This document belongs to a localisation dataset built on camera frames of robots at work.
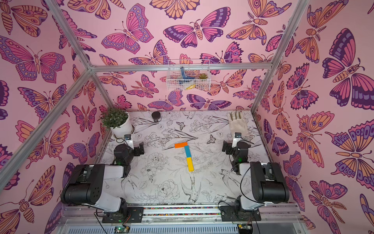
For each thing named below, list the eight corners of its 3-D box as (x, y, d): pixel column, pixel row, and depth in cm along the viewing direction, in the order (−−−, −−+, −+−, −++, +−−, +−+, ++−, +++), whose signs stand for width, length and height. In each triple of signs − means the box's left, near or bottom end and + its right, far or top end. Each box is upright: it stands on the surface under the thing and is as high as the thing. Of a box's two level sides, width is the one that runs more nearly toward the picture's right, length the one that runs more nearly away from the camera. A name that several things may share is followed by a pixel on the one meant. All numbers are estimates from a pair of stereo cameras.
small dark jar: (152, 122, 116) (150, 118, 112) (153, 115, 120) (152, 111, 117) (160, 122, 116) (159, 118, 112) (161, 115, 120) (160, 111, 117)
